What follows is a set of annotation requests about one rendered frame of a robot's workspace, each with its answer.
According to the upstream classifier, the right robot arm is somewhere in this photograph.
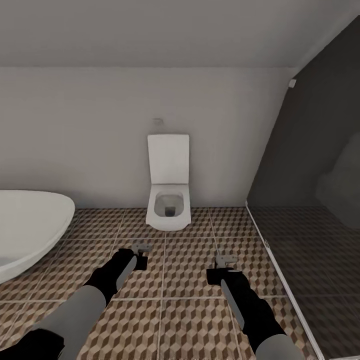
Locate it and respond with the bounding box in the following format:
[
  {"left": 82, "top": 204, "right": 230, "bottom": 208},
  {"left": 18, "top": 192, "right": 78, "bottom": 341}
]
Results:
[{"left": 207, "top": 254, "right": 305, "bottom": 360}]

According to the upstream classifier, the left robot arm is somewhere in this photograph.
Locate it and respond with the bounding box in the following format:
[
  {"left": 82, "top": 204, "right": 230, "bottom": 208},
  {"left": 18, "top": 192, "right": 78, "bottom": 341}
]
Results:
[{"left": 0, "top": 243, "right": 154, "bottom": 360}]

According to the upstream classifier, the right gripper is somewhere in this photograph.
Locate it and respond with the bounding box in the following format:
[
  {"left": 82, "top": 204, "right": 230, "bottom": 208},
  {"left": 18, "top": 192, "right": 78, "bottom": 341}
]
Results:
[{"left": 207, "top": 267, "right": 234, "bottom": 286}]

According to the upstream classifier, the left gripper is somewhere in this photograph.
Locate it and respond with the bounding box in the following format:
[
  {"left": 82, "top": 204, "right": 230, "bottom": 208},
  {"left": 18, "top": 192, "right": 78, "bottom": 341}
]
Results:
[{"left": 134, "top": 255, "right": 148, "bottom": 271}]

